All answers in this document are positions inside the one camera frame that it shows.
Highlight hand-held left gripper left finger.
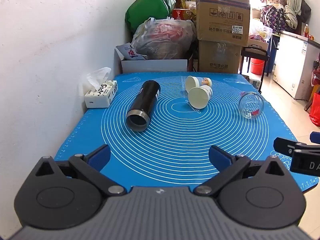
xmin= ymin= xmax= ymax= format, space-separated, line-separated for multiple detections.
xmin=34 ymin=144 xmax=127 ymax=197

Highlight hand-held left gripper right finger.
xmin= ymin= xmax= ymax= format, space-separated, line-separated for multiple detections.
xmin=195 ymin=145 xmax=288 ymax=197

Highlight clear glass cup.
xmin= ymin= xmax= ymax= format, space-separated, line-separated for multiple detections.
xmin=238 ymin=91 xmax=265 ymax=119

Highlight printed paper cup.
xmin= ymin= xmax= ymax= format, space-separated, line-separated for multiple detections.
xmin=188 ymin=85 xmax=213 ymax=109
xmin=185 ymin=76 xmax=213 ymax=93

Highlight black thermos cup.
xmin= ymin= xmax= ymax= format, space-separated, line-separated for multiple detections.
xmin=125 ymin=80 xmax=161 ymax=133

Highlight blue silicone mat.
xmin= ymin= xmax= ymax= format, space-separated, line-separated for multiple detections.
xmin=53 ymin=72 xmax=318 ymax=193

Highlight white tissue pack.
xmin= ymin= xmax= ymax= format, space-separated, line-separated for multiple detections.
xmin=82 ymin=67 xmax=118 ymax=109

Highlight white chest freezer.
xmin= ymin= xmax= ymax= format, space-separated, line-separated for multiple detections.
xmin=272 ymin=29 xmax=320 ymax=101

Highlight red bucket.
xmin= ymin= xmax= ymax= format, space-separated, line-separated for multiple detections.
xmin=250 ymin=58 xmax=265 ymax=76

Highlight black stool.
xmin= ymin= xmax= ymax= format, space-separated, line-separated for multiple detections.
xmin=239 ymin=45 xmax=271 ymax=77

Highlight plain cardboard box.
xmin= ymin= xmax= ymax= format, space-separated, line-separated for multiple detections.
xmin=198 ymin=39 xmax=243 ymax=74

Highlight white box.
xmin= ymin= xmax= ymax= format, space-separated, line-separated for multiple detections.
xmin=121 ymin=59 xmax=189 ymax=74

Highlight pink lidded box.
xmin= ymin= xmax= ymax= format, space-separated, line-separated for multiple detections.
xmin=247 ymin=35 xmax=269 ymax=51

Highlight white printed paper bag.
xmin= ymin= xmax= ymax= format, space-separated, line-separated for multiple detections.
xmin=115 ymin=42 xmax=148 ymax=61

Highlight white plastic bag yellow contents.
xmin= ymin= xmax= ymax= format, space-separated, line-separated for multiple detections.
xmin=250 ymin=18 xmax=273 ymax=43

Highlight purple floral bag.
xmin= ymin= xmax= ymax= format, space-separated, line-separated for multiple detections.
xmin=259 ymin=4 xmax=287 ymax=32

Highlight clear plastic bag red contents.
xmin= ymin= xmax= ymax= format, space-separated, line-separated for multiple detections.
xmin=131 ymin=17 xmax=197 ymax=61

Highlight pale curtain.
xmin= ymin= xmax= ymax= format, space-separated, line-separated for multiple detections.
xmin=284 ymin=0 xmax=305 ymax=28

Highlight large printed cardboard box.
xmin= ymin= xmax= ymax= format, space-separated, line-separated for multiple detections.
xmin=195 ymin=0 xmax=251 ymax=47

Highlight red box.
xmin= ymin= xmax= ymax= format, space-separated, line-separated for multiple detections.
xmin=172 ymin=8 xmax=193 ymax=21

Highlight green bag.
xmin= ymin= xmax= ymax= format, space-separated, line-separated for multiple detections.
xmin=125 ymin=0 xmax=179 ymax=33

